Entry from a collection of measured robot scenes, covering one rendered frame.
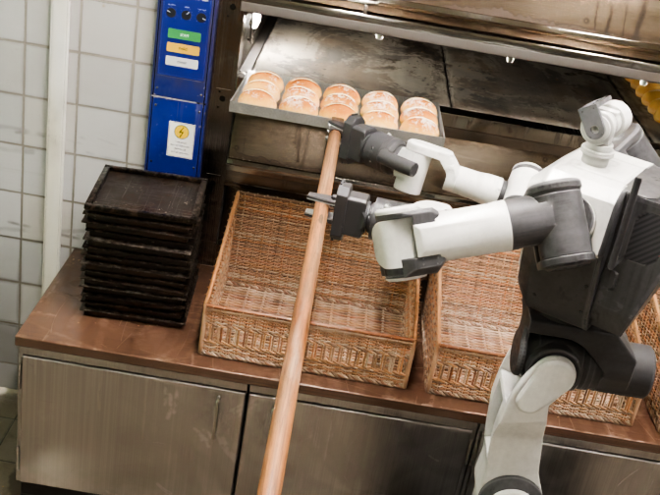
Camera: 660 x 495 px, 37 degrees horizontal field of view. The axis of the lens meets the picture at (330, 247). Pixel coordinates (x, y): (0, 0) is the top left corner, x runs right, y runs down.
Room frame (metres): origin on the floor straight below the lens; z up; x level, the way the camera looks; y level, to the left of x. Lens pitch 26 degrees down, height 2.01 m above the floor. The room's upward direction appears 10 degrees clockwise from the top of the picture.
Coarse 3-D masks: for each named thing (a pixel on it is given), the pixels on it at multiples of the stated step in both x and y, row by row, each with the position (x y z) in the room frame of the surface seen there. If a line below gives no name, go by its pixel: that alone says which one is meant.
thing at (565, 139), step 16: (240, 80) 2.66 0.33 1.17; (448, 112) 2.67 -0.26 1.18; (464, 112) 2.70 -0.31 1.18; (464, 128) 2.67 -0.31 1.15; (480, 128) 2.67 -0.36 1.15; (496, 128) 2.67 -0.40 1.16; (512, 128) 2.67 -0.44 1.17; (528, 128) 2.67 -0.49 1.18; (544, 128) 2.69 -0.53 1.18; (560, 128) 2.71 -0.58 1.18; (560, 144) 2.67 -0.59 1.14; (576, 144) 2.67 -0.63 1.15; (656, 144) 2.71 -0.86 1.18
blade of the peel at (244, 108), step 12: (252, 72) 2.72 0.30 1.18; (240, 84) 2.55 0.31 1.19; (324, 84) 2.71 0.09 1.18; (360, 96) 2.67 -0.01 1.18; (396, 96) 2.72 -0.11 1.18; (240, 108) 2.37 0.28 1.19; (252, 108) 2.37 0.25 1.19; (264, 108) 2.37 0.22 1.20; (276, 108) 2.45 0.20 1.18; (360, 108) 2.57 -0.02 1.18; (288, 120) 2.37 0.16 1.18; (300, 120) 2.37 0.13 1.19; (312, 120) 2.37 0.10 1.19; (324, 120) 2.38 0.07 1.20; (384, 132) 2.38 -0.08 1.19; (396, 132) 2.38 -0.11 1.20; (408, 132) 2.38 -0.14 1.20
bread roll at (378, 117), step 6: (366, 114) 2.41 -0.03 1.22; (372, 114) 2.40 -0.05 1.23; (378, 114) 2.40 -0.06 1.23; (384, 114) 2.40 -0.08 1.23; (390, 114) 2.41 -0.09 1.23; (366, 120) 2.39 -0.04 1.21; (372, 120) 2.39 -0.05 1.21; (378, 120) 2.39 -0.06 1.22; (384, 120) 2.39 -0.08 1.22; (390, 120) 2.40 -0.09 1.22; (396, 120) 2.42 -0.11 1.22; (378, 126) 2.38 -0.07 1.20; (384, 126) 2.39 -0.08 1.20; (390, 126) 2.39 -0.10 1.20; (396, 126) 2.41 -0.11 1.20
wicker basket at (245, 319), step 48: (240, 192) 2.63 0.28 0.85; (240, 240) 2.59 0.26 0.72; (288, 240) 2.60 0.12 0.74; (336, 240) 2.61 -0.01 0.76; (240, 288) 2.54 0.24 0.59; (288, 288) 2.56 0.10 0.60; (336, 288) 2.57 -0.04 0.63; (384, 288) 2.58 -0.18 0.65; (240, 336) 2.28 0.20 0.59; (288, 336) 2.17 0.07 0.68; (336, 336) 2.17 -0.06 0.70; (384, 336) 2.17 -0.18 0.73; (384, 384) 2.17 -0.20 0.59
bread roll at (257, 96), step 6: (246, 90) 2.41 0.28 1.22; (252, 90) 2.40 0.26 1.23; (258, 90) 2.40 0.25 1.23; (264, 90) 2.42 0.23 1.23; (240, 96) 2.41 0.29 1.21; (246, 96) 2.39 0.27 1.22; (252, 96) 2.39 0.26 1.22; (258, 96) 2.39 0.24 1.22; (264, 96) 2.40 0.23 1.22; (270, 96) 2.40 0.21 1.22; (246, 102) 2.39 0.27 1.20; (252, 102) 2.38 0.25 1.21; (258, 102) 2.39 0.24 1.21; (264, 102) 2.39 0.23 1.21; (270, 102) 2.40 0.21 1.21
